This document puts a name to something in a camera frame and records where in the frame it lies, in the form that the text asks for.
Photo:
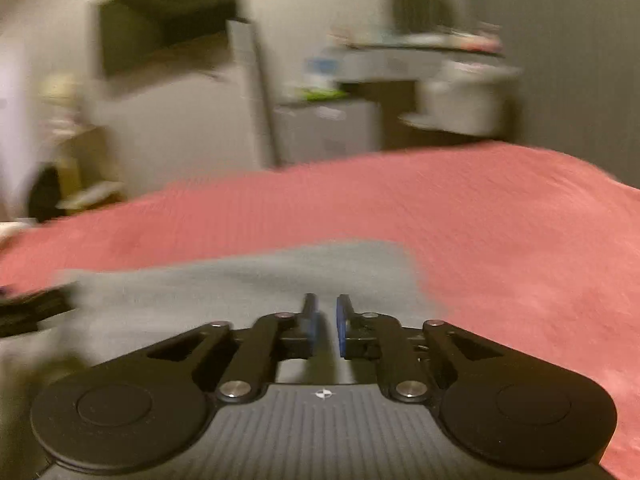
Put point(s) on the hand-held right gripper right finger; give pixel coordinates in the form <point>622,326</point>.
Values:
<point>342,331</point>

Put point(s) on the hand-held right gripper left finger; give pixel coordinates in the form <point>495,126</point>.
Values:
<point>311,329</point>

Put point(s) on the grey pants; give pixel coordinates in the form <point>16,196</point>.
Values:
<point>250,285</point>

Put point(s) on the cream pillow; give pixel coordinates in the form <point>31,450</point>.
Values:
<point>10,232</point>

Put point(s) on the black bag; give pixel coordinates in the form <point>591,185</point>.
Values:
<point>45,195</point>

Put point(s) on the yellow side table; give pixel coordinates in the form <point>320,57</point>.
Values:
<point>85,170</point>

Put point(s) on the pink ribbed blanket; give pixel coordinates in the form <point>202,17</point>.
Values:
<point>500,235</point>

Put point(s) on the grey bedside cabinet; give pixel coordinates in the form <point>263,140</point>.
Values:
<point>325,130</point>

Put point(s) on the wrapped flower bouquet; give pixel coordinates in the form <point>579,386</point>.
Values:
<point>57,100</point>

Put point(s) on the green packet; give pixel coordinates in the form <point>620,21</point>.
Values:
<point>320,93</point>

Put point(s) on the tall white heater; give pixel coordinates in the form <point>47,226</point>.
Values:
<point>250,90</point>

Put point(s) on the blue box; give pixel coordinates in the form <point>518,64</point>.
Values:
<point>320,72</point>

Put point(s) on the grey upholstered chair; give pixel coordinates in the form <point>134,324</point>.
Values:
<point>465,95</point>

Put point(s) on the grey dressing table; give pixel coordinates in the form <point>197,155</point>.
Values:
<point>385,65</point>

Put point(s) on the round mirror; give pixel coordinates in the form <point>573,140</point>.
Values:
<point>422,7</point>

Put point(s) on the wall television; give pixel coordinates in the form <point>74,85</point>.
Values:
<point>165,20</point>

